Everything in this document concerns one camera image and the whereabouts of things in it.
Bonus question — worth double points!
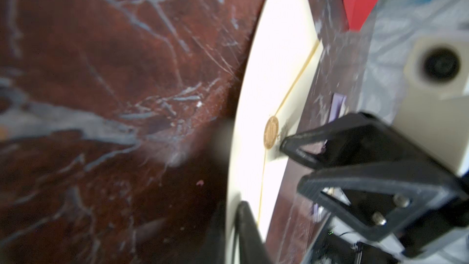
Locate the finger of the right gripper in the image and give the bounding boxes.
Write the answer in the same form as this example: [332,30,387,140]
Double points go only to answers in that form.
[280,112,421,171]

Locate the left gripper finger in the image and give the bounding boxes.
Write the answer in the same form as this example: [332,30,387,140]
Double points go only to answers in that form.
[235,201,272,264]

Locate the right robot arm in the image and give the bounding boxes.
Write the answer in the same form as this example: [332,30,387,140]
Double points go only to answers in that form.
[280,112,469,264]

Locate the pale yellow envelope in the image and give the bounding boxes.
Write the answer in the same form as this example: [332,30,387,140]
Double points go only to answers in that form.
[225,0,324,264]

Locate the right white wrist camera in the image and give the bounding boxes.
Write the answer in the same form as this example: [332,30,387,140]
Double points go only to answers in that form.
[392,30,469,177]

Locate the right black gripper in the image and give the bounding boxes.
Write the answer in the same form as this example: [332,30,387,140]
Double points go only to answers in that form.
[297,160,469,259]

